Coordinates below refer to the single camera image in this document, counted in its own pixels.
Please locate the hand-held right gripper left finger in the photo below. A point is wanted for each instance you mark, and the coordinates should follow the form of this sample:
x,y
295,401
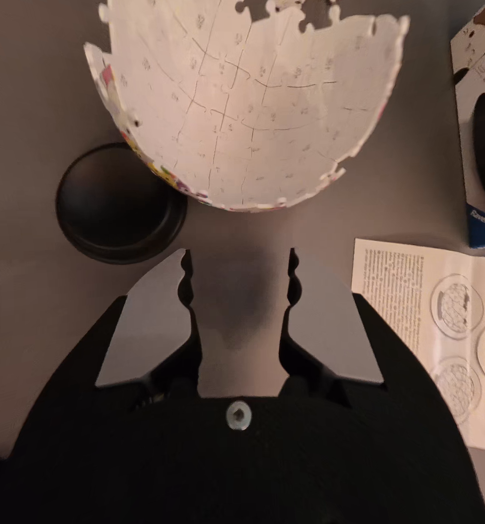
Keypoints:
x,y
148,327

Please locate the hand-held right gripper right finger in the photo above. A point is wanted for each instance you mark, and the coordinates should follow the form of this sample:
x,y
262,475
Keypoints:
x,y
332,327

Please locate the partly built puzzle ball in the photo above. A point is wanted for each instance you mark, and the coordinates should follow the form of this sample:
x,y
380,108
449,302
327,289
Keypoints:
x,y
246,114

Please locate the black round ball stand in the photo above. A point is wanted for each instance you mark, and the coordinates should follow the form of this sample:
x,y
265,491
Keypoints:
x,y
111,204

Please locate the colourful puzzle box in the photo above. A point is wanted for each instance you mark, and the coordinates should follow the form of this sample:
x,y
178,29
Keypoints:
x,y
480,123

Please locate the white instruction leaflet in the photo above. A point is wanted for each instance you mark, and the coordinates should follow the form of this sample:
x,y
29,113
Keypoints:
x,y
422,307

